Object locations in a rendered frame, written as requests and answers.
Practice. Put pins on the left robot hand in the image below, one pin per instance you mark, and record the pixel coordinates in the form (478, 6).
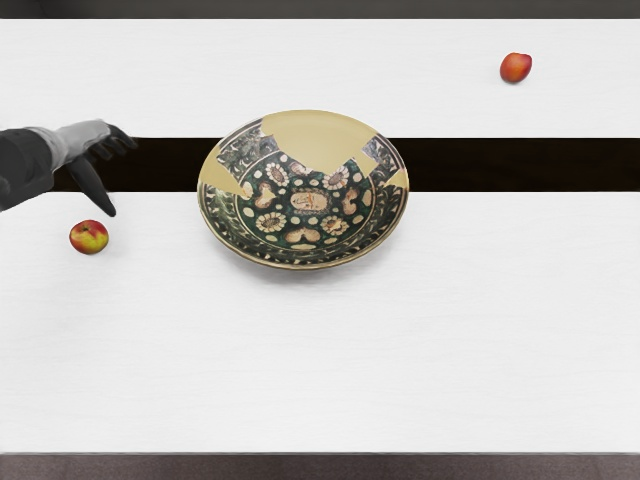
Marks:
(80, 141)

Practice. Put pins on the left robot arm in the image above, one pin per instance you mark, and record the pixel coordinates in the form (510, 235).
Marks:
(22, 165)

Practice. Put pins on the patterned ceramic plate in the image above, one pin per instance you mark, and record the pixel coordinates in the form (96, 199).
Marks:
(303, 190)

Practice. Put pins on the red yellow apple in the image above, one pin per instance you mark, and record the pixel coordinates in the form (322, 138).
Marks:
(89, 237)

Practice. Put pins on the red orange peach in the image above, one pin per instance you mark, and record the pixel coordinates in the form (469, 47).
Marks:
(515, 67)

